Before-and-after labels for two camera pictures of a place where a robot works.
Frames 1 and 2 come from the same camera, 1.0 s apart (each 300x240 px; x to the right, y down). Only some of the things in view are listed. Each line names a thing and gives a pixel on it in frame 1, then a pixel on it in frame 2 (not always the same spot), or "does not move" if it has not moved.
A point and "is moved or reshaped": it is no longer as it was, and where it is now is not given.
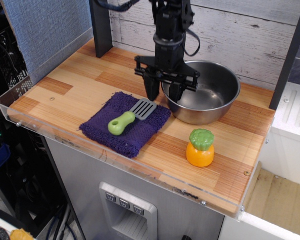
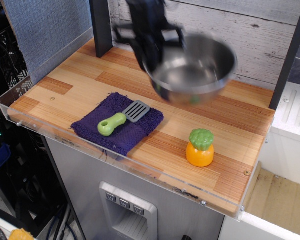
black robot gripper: [168, 63] to [150, 21]
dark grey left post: [101, 27] does not move
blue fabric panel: [49, 31] does not move
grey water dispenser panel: [127, 218] does not move
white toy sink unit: [277, 205] does not move
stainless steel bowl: [218, 87] is moved or reshaped
